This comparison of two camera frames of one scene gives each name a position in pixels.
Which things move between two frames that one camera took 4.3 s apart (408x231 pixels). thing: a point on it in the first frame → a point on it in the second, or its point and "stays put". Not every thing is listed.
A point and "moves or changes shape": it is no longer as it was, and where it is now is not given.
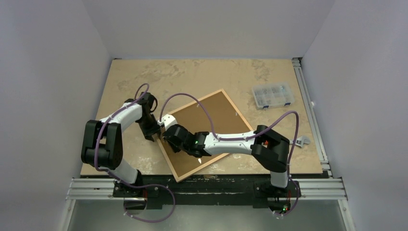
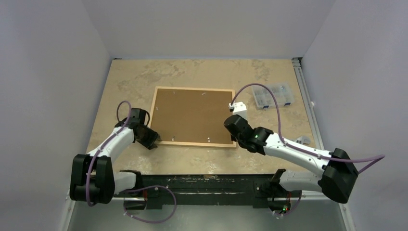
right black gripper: (169, 139) → (237, 137)
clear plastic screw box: (277, 94) stays put
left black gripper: (155, 129) → (153, 136)
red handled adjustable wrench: (300, 141) stays put
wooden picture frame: (226, 118) moves or changes shape
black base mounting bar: (156, 190) stays put
